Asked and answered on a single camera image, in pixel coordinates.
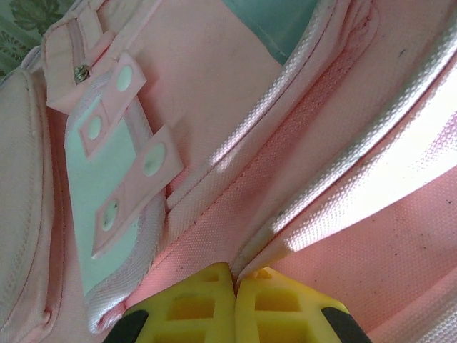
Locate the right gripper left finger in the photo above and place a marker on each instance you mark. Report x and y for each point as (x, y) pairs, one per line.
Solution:
(185, 321)

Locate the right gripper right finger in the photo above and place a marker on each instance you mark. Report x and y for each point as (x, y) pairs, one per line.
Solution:
(285, 321)

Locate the pink student backpack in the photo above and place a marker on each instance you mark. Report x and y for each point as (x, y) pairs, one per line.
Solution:
(250, 143)

